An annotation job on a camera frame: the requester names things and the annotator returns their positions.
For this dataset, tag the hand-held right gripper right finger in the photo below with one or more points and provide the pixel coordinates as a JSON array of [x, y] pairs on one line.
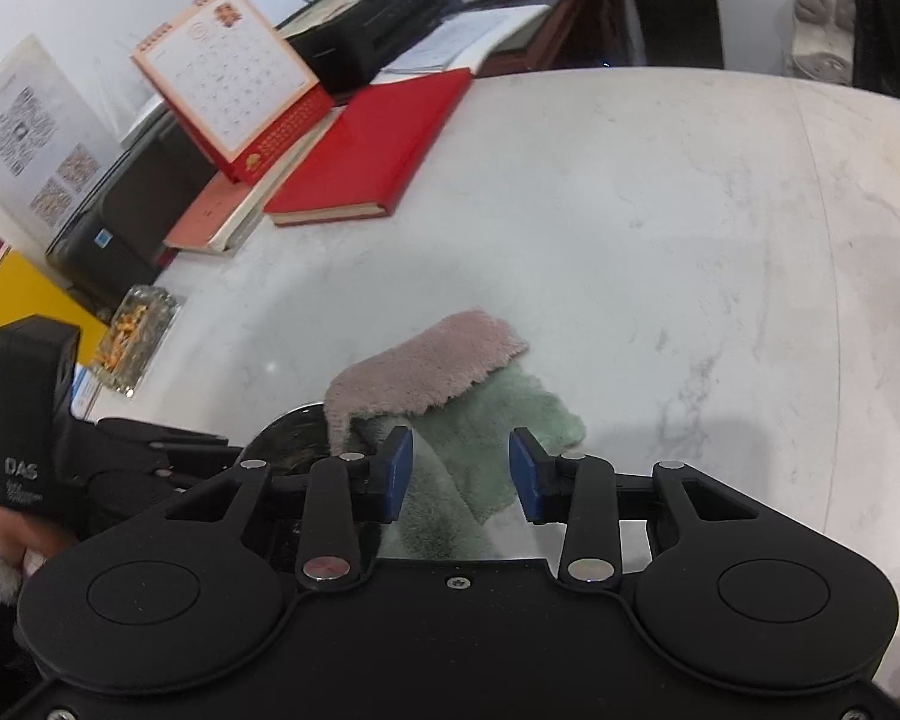
[[523, 476]]

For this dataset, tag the large black printer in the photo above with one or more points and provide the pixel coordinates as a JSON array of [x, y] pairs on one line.
[[135, 202]]

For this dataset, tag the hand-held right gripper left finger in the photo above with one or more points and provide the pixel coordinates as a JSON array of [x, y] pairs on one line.
[[399, 474]]

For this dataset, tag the white card box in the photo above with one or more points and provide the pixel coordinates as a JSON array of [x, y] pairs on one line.
[[86, 394]]

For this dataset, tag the black cabinet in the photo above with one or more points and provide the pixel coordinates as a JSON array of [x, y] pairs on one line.
[[671, 0]]

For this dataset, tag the grey plush slipper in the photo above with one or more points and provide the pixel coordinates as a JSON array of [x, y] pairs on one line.
[[844, 22], [814, 15]]

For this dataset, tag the person's left hand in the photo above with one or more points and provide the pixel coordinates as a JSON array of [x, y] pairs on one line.
[[22, 536]]

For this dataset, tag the red desk calendar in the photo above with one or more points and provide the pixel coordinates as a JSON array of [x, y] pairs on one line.
[[225, 75]]

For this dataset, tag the stainless steel bowl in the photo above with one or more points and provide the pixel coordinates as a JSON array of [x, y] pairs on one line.
[[292, 435]]

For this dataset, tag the clear tray of snacks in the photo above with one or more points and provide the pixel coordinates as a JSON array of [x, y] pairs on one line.
[[135, 341]]

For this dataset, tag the clear acrylic code sign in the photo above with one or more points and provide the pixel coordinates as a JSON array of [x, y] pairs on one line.
[[30, 127]]

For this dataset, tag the open paper document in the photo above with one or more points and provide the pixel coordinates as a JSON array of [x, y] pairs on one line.
[[465, 34]]

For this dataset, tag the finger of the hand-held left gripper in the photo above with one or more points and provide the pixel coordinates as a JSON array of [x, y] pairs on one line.
[[165, 436], [195, 460]]

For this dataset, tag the red hardcover notebook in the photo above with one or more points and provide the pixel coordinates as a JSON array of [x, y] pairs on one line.
[[367, 150]]

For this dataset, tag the white paper sheets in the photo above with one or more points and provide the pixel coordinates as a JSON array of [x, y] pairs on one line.
[[277, 0]]

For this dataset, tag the pink softcover notebook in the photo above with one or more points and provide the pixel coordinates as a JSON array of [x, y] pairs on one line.
[[210, 225]]

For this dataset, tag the dark wooden desk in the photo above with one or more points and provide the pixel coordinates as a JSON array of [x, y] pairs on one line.
[[577, 7]]

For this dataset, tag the yellow folder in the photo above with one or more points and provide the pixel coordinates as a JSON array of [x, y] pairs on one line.
[[22, 300]]

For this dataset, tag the pink and green fluffy cloth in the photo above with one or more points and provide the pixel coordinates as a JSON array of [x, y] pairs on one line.
[[450, 390]]

